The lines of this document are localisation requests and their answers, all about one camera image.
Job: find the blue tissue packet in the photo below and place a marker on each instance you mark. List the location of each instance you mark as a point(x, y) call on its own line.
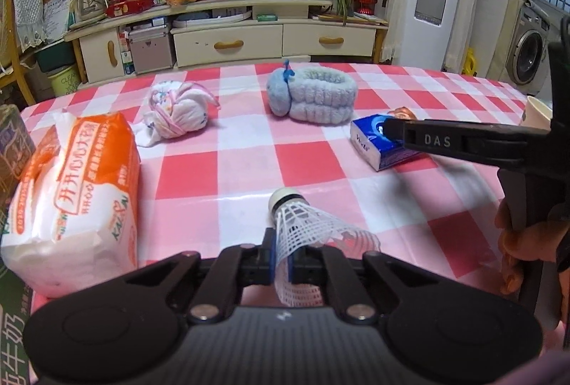
point(374, 149)

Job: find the pink white rolled cloth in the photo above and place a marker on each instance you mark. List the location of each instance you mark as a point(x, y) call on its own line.
point(182, 113)

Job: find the red box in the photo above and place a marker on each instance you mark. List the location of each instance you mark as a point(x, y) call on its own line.
point(129, 7)

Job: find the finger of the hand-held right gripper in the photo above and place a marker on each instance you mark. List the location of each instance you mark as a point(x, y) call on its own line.
point(445, 142)

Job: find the white lace cloth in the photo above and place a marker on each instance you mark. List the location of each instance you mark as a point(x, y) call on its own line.
point(26, 10)

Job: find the orange tissue pack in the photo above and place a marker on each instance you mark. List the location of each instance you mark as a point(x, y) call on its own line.
point(75, 198)

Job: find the brown plush toy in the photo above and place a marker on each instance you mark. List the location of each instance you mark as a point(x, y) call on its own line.
point(401, 113)

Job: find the blue fluffy headband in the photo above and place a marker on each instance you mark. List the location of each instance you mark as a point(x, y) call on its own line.
point(320, 100)

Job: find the green bucket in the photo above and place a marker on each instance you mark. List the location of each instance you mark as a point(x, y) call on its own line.
point(55, 57)

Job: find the red checkered tablecloth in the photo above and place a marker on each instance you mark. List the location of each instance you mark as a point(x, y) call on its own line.
point(249, 162)

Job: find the white paper cup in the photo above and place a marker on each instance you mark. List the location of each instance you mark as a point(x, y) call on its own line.
point(534, 113)

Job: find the washing machine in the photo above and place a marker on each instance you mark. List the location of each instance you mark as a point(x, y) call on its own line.
point(530, 51)

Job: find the yellow plastic toy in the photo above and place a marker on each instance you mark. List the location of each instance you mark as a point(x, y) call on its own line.
point(470, 62)

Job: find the person's right hand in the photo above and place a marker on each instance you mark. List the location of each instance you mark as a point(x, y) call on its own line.
point(534, 244)

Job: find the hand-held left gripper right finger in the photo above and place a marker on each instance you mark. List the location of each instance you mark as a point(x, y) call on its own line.
point(307, 267)

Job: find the cream television cabinet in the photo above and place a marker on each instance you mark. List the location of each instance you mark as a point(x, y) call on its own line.
point(249, 42)

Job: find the green milk carton box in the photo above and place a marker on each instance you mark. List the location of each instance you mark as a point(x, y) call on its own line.
point(11, 153)

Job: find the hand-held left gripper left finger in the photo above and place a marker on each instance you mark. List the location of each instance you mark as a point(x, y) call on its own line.
point(267, 260)

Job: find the wooden chair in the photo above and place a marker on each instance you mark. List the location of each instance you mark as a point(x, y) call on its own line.
point(18, 73)

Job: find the white shuttlecock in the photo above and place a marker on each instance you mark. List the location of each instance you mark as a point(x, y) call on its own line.
point(294, 229)

